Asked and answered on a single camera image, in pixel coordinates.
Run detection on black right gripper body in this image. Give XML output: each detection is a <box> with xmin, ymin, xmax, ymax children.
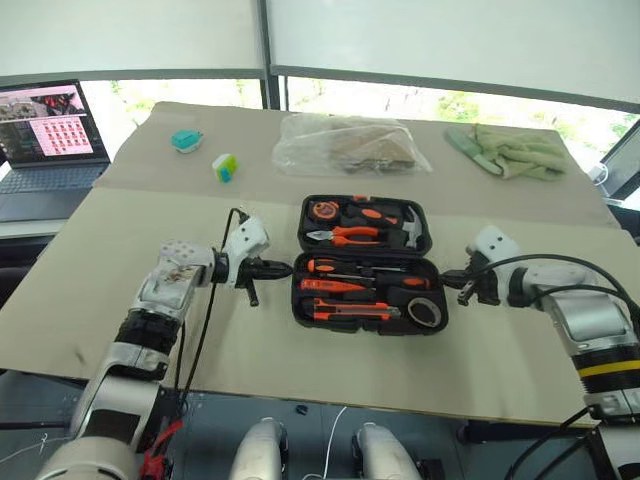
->
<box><xmin>455</xmin><ymin>252</ymin><xmax>502</xmax><ymax>307</ymax></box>

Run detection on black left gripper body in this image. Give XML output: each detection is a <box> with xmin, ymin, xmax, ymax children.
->
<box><xmin>237</xmin><ymin>255</ymin><xmax>269</xmax><ymax>307</ymax></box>

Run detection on black electrical tape roll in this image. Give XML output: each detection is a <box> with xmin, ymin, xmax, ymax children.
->
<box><xmin>407</xmin><ymin>296</ymin><xmax>444</xmax><ymax>329</ymax></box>

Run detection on black orange Phillips screwdriver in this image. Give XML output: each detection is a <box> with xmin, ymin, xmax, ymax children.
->
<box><xmin>305</xmin><ymin>258</ymin><xmax>407</xmax><ymax>277</ymax></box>

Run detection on black tool case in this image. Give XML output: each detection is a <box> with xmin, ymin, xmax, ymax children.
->
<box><xmin>290</xmin><ymin>193</ymin><xmax>450</xmax><ymax>337</ymax></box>

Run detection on orange tester screwdriver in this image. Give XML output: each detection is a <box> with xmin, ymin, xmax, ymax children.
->
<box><xmin>298</xmin><ymin>277</ymin><xmax>376</xmax><ymax>297</ymax></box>

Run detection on steel claw hammer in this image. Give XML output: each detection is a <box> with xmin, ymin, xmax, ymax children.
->
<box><xmin>342</xmin><ymin>197</ymin><xmax>427</xmax><ymax>250</ymax></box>

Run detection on black orange tape measure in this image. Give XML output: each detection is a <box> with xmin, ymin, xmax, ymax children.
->
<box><xmin>309</xmin><ymin>199</ymin><xmax>341</xmax><ymax>221</ymax></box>

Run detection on orange black utility knife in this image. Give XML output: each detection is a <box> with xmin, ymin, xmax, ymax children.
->
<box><xmin>312</xmin><ymin>297</ymin><xmax>402</xmax><ymax>324</ymax></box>

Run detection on green white plastic gadget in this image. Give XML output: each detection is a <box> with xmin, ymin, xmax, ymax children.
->
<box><xmin>211</xmin><ymin>153</ymin><xmax>238</xmax><ymax>185</ymax></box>

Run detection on clear plastic bag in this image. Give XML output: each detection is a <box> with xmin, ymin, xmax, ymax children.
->
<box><xmin>271</xmin><ymin>113</ymin><xmax>432</xmax><ymax>176</ymax></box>

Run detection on green knife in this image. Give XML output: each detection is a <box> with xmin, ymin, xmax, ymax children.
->
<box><xmin>444</xmin><ymin>124</ymin><xmax>504</xmax><ymax>176</ymax></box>

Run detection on pale green cloth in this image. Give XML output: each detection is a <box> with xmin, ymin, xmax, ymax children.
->
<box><xmin>469</xmin><ymin>123</ymin><xmax>569</xmax><ymax>182</ymax></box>

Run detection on teal white plastic gadget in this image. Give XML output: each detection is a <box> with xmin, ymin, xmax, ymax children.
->
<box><xmin>170</xmin><ymin>128</ymin><xmax>205</xmax><ymax>154</ymax></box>

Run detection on brown cardboard pieces bundle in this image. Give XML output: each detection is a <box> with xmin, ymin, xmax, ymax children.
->
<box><xmin>327</xmin><ymin>124</ymin><xmax>419</xmax><ymax>174</ymax></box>

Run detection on silver rounded robot thigh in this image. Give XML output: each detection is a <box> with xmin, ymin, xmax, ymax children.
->
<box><xmin>352</xmin><ymin>422</ymin><xmax>421</xmax><ymax>480</ymax></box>
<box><xmin>229</xmin><ymin>417</ymin><xmax>289</xmax><ymax>480</ymax></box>

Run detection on open black laptop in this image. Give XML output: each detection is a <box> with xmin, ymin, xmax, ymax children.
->
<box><xmin>0</xmin><ymin>79</ymin><xmax>112</xmax><ymax>224</ymax></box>

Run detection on white roller blind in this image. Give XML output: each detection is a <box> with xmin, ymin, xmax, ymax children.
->
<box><xmin>0</xmin><ymin>0</ymin><xmax>264</xmax><ymax>77</ymax></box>
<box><xmin>267</xmin><ymin>0</ymin><xmax>640</xmax><ymax>104</ymax></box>

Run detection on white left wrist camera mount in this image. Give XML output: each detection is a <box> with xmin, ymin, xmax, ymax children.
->
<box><xmin>221</xmin><ymin>215</ymin><xmax>272</xmax><ymax>290</ymax></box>

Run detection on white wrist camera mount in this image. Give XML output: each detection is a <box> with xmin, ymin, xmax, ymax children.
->
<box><xmin>464</xmin><ymin>225</ymin><xmax>521</xmax><ymax>274</ymax></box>
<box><xmin>221</xmin><ymin>215</ymin><xmax>272</xmax><ymax>290</ymax></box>

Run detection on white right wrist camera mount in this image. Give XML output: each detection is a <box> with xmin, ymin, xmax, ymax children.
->
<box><xmin>464</xmin><ymin>225</ymin><xmax>521</xmax><ymax>274</ymax></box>

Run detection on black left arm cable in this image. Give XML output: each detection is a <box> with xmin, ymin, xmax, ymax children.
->
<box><xmin>174</xmin><ymin>205</ymin><xmax>251</xmax><ymax>401</ymax></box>

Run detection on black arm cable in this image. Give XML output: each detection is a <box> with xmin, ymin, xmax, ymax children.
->
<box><xmin>174</xmin><ymin>205</ymin><xmax>251</xmax><ymax>401</ymax></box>
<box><xmin>464</xmin><ymin>253</ymin><xmax>640</xmax><ymax>331</ymax></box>

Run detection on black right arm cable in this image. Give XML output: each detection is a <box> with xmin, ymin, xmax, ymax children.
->
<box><xmin>464</xmin><ymin>253</ymin><xmax>640</xmax><ymax>331</ymax></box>

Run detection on orange handled pliers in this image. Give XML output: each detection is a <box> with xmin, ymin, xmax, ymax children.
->
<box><xmin>305</xmin><ymin>225</ymin><xmax>389</xmax><ymax>247</ymax></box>

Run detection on black floor cable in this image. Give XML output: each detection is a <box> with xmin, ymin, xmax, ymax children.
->
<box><xmin>503</xmin><ymin>407</ymin><xmax>609</xmax><ymax>480</ymax></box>

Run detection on thin white cable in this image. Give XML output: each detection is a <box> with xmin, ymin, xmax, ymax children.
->
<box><xmin>319</xmin><ymin>405</ymin><xmax>349</xmax><ymax>480</ymax></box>

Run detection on red strap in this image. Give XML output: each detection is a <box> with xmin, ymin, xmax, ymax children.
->
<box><xmin>142</xmin><ymin>419</ymin><xmax>184</xmax><ymax>480</ymax></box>

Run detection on dark window frame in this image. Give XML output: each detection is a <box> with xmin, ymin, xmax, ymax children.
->
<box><xmin>0</xmin><ymin>0</ymin><xmax>640</xmax><ymax>116</ymax></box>

